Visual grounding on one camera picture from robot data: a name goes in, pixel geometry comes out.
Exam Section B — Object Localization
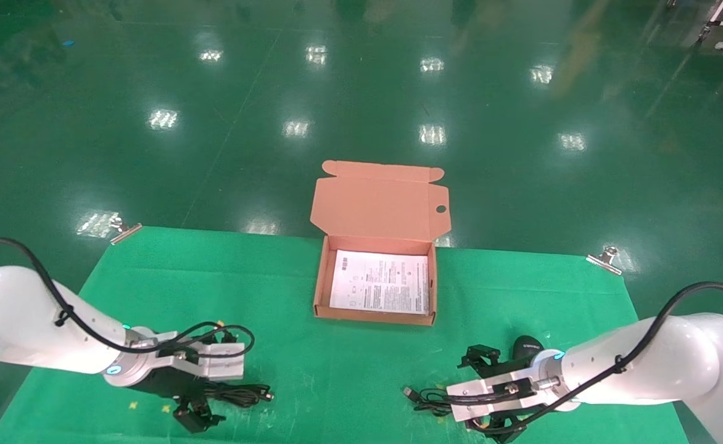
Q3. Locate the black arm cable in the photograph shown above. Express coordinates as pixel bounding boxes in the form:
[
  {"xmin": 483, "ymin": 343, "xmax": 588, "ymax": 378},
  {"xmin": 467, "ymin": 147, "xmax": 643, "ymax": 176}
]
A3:
[
  {"xmin": 0, "ymin": 239, "xmax": 255, "ymax": 372},
  {"xmin": 448, "ymin": 282, "xmax": 723, "ymax": 434}
]

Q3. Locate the white printed instruction sheet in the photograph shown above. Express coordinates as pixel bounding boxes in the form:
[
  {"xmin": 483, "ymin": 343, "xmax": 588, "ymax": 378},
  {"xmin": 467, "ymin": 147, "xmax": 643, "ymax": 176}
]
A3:
[{"xmin": 329, "ymin": 250, "xmax": 430, "ymax": 315}]

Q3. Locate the open brown cardboard box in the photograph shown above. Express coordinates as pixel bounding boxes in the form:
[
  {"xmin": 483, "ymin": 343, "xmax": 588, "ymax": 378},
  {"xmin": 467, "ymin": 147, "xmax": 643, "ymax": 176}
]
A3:
[{"xmin": 310, "ymin": 160, "xmax": 452, "ymax": 326}]

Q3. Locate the green table cloth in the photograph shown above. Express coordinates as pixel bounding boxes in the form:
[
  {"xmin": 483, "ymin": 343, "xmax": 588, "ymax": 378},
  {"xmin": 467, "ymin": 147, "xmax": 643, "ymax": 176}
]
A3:
[{"xmin": 0, "ymin": 226, "xmax": 689, "ymax": 444}]

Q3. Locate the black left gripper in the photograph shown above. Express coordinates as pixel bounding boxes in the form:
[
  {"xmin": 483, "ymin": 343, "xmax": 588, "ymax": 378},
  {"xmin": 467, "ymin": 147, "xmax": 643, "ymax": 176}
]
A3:
[{"xmin": 130, "ymin": 329, "xmax": 240, "ymax": 434}]

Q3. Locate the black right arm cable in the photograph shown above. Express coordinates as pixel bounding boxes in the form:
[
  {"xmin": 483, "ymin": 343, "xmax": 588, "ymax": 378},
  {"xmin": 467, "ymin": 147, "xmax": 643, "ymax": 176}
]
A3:
[{"xmin": 448, "ymin": 282, "xmax": 723, "ymax": 434}]

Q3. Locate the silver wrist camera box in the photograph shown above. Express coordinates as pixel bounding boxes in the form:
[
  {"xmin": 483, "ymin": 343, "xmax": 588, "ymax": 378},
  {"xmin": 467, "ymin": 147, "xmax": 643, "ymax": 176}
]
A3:
[
  {"xmin": 447, "ymin": 369, "xmax": 548, "ymax": 424},
  {"xmin": 152, "ymin": 333, "xmax": 246, "ymax": 382}
]

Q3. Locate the black data cable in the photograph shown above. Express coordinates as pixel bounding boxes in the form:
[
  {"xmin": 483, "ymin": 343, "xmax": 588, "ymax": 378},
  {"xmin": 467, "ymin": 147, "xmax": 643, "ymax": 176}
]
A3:
[{"xmin": 201, "ymin": 382, "xmax": 274, "ymax": 409}]

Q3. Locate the metal binder clip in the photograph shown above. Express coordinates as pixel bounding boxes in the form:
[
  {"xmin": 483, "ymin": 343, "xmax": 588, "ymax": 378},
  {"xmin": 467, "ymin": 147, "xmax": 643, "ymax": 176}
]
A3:
[
  {"xmin": 585, "ymin": 245, "xmax": 622, "ymax": 275},
  {"xmin": 110, "ymin": 222, "xmax": 143, "ymax": 245}
]

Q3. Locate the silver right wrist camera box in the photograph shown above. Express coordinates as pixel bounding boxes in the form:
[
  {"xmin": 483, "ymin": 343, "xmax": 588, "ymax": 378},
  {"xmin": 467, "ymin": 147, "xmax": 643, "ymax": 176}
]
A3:
[{"xmin": 447, "ymin": 369, "xmax": 548, "ymax": 424}]

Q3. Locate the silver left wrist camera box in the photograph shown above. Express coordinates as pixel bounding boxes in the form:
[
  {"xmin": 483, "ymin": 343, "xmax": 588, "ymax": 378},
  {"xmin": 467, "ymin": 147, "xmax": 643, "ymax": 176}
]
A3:
[{"xmin": 152, "ymin": 333, "xmax": 246, "ymax": 382}]

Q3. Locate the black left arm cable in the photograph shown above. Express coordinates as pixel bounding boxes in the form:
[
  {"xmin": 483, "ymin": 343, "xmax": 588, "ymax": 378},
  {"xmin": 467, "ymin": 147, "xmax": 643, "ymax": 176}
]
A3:
[{"xmin": 0, "ymin": 239, "xmax": 255, "ymax": 372}]

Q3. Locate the black wired computer mouse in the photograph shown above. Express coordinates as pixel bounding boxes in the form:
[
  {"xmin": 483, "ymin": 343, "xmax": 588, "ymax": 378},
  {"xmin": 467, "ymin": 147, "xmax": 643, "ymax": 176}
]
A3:
[{"xmin": 403, "ymin": 335, "xmax": 548, "ymax": 417}]

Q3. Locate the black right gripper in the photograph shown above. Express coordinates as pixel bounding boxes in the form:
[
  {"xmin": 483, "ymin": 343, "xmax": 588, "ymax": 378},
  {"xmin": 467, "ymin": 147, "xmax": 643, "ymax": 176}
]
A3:
[{"xmin": 458, "ymin": 345, "xmax": 538, "ymax": 444}]

